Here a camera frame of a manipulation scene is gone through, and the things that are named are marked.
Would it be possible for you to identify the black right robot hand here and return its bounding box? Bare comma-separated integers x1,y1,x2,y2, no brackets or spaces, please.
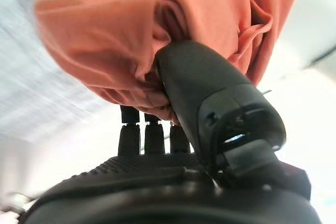
23,39,322,224

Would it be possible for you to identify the orange garment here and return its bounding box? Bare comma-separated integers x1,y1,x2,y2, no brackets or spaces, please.
34,0,308,126

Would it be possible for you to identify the grey patterned area rug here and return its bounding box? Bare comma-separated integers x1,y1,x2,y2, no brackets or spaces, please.
0,0,124,143

